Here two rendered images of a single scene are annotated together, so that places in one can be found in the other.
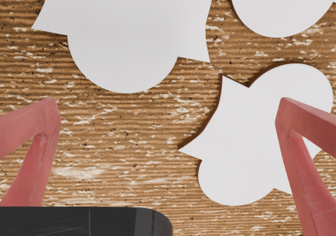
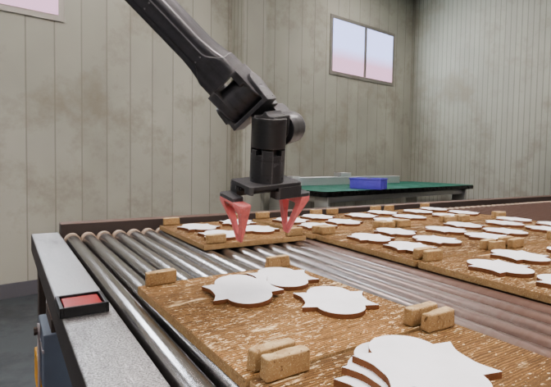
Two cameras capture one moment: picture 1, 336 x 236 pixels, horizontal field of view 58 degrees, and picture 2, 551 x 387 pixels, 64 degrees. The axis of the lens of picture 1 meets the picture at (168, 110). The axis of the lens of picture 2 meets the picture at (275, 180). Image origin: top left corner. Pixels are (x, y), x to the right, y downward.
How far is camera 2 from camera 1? 79 cm
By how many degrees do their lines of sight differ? 105
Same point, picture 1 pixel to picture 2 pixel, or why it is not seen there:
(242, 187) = (349, 307)
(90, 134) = (257, 318)
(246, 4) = (281, 284)
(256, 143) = (332, 298)
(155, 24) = (256, 289)
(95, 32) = (237, 295)
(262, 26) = (292, 285)
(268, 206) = (380, 315)
